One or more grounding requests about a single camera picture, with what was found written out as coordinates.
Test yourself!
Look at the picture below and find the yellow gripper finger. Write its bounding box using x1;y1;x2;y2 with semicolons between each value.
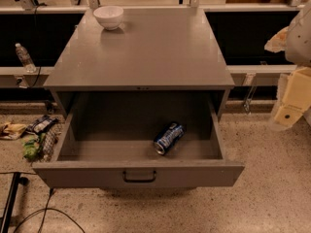
264;27;288;52
273;67;311;127

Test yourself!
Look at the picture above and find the blue pepsi can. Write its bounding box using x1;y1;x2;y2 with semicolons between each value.
154;121;185;155

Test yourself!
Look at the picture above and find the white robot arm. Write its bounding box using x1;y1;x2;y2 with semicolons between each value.
264;2;311;131

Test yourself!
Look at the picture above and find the open grey top drawer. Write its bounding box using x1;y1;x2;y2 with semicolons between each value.
33;91;244;188

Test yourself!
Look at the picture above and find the grey metal cabinet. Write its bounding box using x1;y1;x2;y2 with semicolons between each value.
44;8;234;114

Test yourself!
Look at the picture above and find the white ceramic bowl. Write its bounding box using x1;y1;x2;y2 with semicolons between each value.
93;6;123;30

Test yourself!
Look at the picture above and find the checkered snack bag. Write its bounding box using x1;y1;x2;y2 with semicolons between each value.
42;124;62;161

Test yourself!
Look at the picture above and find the dark blue snack bag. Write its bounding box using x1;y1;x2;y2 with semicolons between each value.
26;115;58;134

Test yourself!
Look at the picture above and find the clear plastic water bottle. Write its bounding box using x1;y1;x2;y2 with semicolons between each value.
16;43;36;73

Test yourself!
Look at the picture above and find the green snack bag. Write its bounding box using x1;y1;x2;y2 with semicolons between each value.
21;134;45;161

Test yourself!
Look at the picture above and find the yellow crumpled snack bag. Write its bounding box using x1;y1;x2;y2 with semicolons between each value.
0;122;26;140

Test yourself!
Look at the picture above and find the black metal stand leg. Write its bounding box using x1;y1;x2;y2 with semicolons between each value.
0;172;28;233

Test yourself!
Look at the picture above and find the black drawer handle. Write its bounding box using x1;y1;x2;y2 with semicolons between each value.
122;171;156;183

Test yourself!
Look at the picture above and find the black floor cable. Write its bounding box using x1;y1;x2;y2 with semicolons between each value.
12;187;86;233

